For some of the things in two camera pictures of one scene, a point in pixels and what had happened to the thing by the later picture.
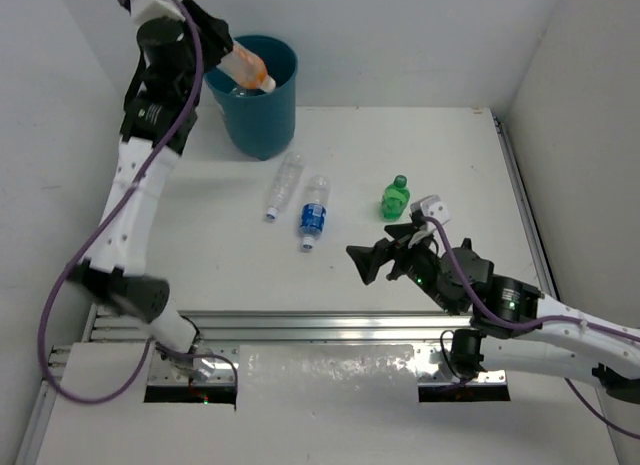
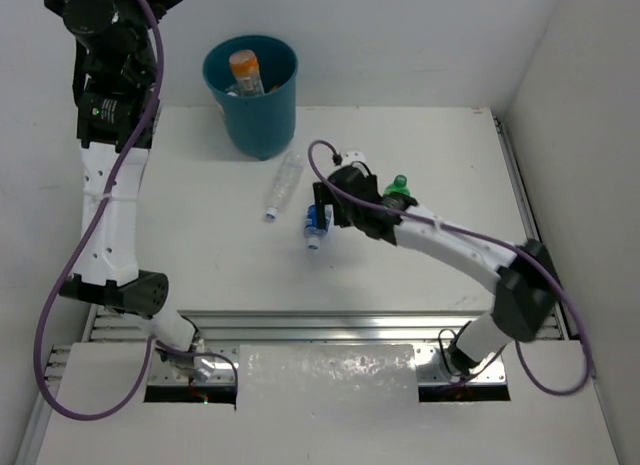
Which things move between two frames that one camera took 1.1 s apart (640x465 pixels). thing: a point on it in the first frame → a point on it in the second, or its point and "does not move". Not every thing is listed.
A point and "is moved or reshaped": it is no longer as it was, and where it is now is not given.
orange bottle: [248, 69] is moved or reshaped
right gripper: [367, 259] → [323, 195]
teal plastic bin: [262, 125] does not move
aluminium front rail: [317, 326] does not move
